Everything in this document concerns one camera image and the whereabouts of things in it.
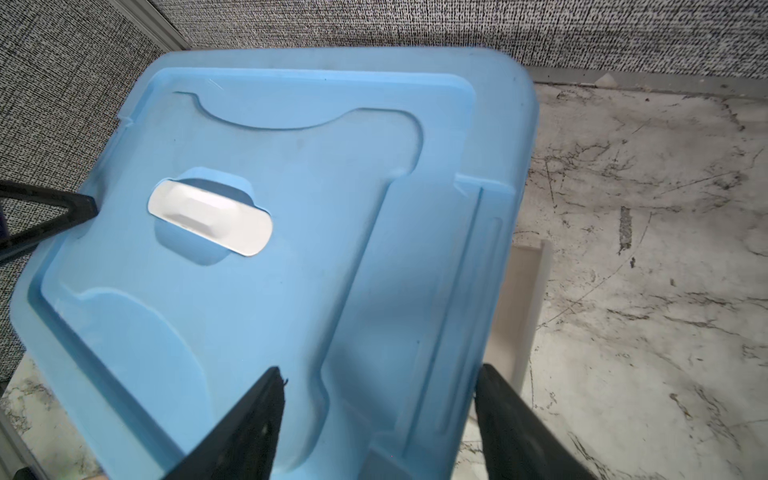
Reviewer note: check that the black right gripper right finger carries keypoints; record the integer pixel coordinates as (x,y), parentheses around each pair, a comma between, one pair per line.
(515,442)

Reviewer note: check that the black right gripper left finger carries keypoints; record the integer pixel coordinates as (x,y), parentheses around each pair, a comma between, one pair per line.
(243,444)

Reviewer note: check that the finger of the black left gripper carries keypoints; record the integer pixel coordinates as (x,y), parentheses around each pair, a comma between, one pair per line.
(31,214)

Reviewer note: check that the white plastic storage box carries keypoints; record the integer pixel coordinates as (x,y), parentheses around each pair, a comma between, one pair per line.
(518,310)

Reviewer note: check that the blue plastic box lid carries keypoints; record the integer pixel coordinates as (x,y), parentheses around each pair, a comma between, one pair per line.
(342,214)

